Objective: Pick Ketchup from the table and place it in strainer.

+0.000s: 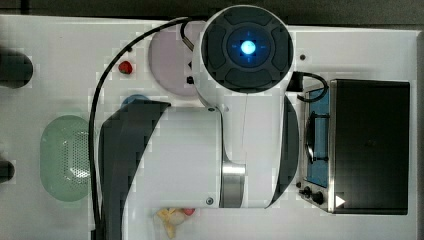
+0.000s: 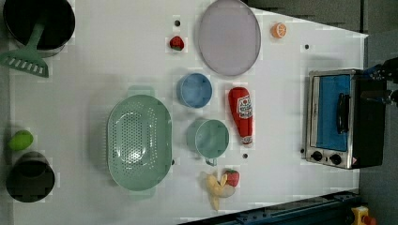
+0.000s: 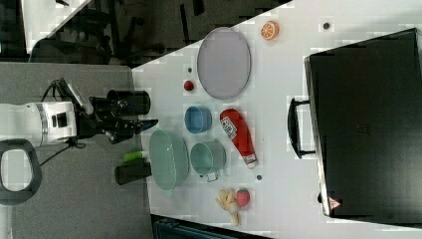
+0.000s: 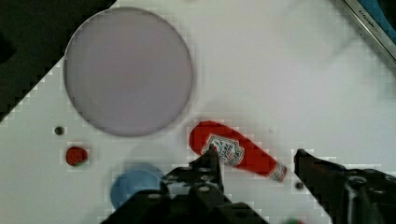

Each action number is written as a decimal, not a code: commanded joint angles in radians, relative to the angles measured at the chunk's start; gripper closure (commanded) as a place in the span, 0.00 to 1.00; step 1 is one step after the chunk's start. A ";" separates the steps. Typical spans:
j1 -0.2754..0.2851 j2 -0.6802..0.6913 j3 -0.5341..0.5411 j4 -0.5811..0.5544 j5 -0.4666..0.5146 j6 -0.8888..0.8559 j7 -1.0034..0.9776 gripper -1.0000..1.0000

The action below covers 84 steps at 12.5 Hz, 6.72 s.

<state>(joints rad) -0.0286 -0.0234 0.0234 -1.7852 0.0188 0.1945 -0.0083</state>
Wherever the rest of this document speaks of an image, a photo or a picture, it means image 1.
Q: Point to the black pot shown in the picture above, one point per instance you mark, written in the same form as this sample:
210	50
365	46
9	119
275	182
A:
16	69

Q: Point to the peeled banana toy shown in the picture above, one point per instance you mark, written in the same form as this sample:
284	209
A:
171	218

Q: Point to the large red strawberry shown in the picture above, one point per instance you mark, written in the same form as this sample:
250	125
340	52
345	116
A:
189	211

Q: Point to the green oval strainer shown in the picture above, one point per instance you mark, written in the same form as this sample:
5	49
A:
64	158

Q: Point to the blue cup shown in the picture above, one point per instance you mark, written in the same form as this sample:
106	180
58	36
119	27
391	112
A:
132	98

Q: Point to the small red strawberry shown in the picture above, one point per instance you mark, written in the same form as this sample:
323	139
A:
125	67

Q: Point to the silver toaster oven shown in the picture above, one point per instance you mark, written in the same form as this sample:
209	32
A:
356	147

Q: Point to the black cylindrical container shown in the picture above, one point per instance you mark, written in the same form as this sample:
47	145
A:
7	171

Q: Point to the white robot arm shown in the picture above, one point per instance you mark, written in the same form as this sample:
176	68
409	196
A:
238	148

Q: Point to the lilac round plate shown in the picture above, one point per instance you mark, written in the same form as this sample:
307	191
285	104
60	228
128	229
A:
170	62

